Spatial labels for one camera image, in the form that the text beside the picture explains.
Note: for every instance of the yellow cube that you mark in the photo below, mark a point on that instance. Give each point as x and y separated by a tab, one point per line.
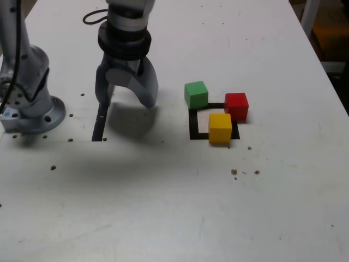
220	128

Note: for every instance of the black tape strip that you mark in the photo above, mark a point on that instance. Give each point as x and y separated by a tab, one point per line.
97	128

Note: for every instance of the yellow box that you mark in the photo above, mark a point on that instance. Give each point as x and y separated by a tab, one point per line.
331	35

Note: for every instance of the white metal frame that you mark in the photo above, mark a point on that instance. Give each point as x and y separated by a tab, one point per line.
309	16

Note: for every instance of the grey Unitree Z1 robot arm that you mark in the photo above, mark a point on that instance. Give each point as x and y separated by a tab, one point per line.
32	68

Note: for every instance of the green cube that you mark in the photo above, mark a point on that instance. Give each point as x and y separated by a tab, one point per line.
195	94

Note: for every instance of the black tape square outline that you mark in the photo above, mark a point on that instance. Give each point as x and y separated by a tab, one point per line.
193	128

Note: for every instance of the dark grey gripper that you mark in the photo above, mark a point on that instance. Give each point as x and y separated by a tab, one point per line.
124	63

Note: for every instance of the red cube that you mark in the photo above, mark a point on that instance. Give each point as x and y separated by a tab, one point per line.
236	106

